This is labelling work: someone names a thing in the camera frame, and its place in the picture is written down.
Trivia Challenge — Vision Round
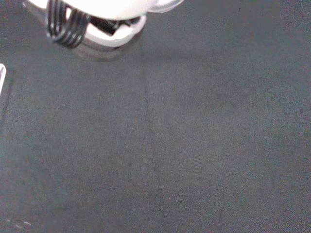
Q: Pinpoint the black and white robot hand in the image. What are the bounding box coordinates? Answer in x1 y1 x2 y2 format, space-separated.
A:
23 0 186 49

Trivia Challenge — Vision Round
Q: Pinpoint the clear acrylic funnel stand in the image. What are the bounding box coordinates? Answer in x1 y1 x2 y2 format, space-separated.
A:
0 62 7 99

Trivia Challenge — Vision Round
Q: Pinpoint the black bench cloth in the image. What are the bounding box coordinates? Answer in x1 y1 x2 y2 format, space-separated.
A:
0 0 311 233

